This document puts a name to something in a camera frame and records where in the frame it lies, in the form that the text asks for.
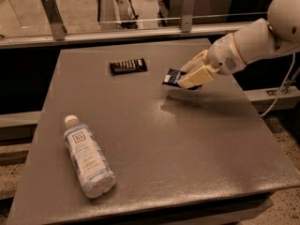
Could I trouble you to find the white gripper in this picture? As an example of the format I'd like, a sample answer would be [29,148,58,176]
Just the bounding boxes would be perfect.
[177,33,247,89]

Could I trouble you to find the blue rxbar blueberry wrapper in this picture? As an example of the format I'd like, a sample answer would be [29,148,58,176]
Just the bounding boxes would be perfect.
[161,67,203,91]

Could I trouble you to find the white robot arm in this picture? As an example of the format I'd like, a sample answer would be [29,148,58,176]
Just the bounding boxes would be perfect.
[178,0,300,89]

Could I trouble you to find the black rxbar chocolate wrapper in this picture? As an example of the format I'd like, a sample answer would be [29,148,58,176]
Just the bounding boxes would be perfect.
[110,58,148,75]

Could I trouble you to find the blue plastic water bottle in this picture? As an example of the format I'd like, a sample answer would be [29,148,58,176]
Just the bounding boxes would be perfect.
[64,114,115,199]

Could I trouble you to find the right metal rail bracket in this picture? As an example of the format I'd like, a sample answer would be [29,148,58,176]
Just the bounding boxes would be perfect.
[180,0,195,33]

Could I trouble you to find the metal rail bracket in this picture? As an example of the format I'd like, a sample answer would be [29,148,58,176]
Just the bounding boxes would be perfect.
[40,0,68,40]
[180,0,195,33]

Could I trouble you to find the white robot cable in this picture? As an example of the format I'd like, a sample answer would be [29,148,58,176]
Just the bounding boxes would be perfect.
[260,53,298,119]

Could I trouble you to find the left metal rail bracket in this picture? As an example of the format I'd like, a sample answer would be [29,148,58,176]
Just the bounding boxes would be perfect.
[40,0,68,40]

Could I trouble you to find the horizontal metal rail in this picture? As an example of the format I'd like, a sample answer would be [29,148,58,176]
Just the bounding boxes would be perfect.
[0,22,250,49]

